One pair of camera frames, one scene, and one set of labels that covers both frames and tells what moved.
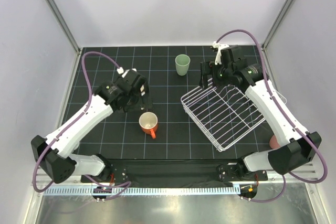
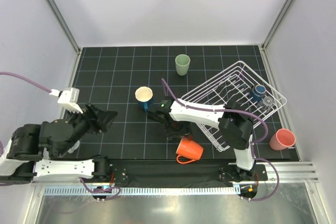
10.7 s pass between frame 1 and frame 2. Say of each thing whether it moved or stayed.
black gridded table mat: stayed
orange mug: moved
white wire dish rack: stayed
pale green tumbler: stayed
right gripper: moved
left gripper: moved
